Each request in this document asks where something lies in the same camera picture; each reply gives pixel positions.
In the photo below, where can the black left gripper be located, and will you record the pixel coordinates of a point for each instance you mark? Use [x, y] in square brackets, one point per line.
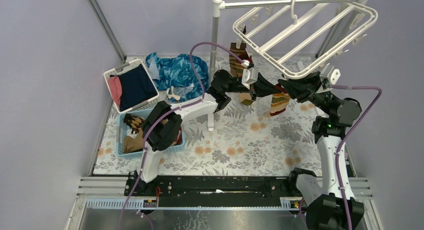
[256, 84]

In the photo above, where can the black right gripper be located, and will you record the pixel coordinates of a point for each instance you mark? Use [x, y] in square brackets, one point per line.
[312, 81]

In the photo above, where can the red cuff multicolour sock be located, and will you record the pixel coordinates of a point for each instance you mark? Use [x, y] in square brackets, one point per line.
[245, 98]
[279, 101]

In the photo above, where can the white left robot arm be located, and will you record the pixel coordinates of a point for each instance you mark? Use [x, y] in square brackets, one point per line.
[162, 125]

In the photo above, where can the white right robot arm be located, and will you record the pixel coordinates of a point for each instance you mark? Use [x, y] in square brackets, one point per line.
[330, 205]

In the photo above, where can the white clip drying hanger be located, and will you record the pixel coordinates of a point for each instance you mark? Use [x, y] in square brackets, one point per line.
[312, 51]

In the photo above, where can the pile of assorted socks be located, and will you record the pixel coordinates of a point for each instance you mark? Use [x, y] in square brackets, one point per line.
[129, 142]

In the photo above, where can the floral patterned table mat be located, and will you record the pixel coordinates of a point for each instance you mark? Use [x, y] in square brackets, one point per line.
[247, 141]

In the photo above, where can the blue patterned cloth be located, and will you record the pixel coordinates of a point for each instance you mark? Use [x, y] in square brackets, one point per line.
[189, 81]

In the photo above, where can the silver white drying rack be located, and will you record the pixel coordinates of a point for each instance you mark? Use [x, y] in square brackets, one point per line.
[301, 11]

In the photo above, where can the dark navy folded garment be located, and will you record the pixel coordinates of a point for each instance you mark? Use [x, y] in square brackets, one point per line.
[137, 87]

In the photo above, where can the pink folded garment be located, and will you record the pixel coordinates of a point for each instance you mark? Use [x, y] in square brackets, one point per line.
[115, 88]

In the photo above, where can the light blue sock basket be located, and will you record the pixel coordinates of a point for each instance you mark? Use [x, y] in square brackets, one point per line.
[129, 125]

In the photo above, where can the white plastic basket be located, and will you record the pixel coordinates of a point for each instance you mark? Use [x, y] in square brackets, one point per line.
[123, 69]

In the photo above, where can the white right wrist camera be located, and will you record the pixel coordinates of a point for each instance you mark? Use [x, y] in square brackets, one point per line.
[329, 76]

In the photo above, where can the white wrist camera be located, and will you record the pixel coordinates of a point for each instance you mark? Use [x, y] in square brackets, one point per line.
[329, 76]
[250, 75]

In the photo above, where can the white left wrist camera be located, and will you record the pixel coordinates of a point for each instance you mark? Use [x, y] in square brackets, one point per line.
[250, 75]

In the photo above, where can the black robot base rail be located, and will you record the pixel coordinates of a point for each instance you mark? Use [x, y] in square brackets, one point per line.
[213, 191]

